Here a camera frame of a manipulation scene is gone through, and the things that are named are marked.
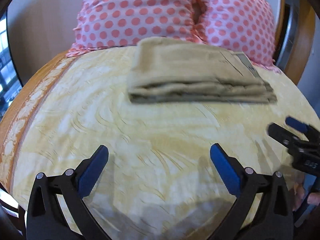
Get beige khaki pants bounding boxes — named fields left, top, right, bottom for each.
left=127, top=37, right=277, bottom=104

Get person's right hand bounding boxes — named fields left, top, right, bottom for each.
left=292, top=183, right=320, bottom=211

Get yellow orange patterned bedspread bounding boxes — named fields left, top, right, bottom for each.
left=1, top=47, right=319, bottom=239

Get pink polka dot pillow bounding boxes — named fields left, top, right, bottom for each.
left=195, top=0, right=280, bottom=73
left=67, top=0, right=201, bottom=57

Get black television screen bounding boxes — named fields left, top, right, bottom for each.
left=0, top=11, right=22, bottom=119

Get wooden bed frame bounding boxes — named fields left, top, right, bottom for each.
left=266, top=0, right=316, bottom=85

